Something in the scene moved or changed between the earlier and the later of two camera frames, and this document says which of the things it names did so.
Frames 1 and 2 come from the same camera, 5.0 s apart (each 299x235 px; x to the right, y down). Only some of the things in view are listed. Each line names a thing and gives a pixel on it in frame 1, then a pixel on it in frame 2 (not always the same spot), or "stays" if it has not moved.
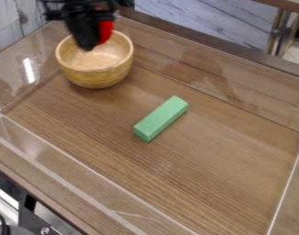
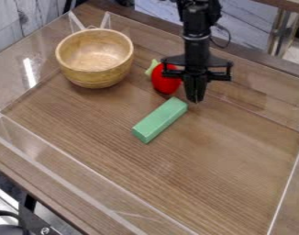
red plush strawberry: [105, 27] to [165, 84]
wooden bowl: [96, 68] stays
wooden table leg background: [283, 32] stays
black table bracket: [28, 219] stays
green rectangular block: [156, 121] stays
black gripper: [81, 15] to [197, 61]
